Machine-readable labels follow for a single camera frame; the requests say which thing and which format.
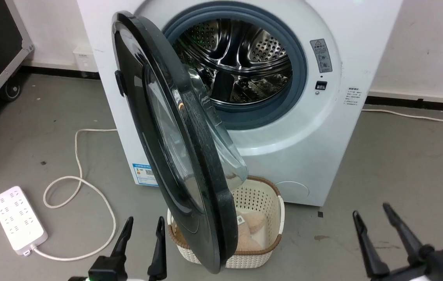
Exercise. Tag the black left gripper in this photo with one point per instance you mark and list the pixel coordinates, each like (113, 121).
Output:
(106, 270)

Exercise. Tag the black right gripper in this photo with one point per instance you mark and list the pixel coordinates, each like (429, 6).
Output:
(442, 263)

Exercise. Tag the black round washing machine door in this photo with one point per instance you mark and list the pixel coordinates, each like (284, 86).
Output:
(202, 156)

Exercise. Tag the white front-load washing machine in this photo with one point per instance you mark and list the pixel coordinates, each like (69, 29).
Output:
(307, 132)

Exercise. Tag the blue energy label sticker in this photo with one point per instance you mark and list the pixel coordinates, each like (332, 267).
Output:
(145, 174)

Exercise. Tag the beige cloth in basket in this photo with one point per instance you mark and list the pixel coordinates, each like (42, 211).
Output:
(253, 223)

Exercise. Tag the white power strip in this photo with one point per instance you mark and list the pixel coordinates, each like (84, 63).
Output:
(18, 218)

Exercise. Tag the white plastic laundry basket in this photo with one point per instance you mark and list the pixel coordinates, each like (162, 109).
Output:
(262, 195)

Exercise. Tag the grey warning sticker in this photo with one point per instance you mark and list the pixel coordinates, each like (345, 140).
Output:
(321, 55)

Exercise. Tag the black caster wheel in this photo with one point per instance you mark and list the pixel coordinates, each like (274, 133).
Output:
(11, 89)

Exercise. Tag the white wall socket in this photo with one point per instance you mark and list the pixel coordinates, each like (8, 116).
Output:
(84, 59)

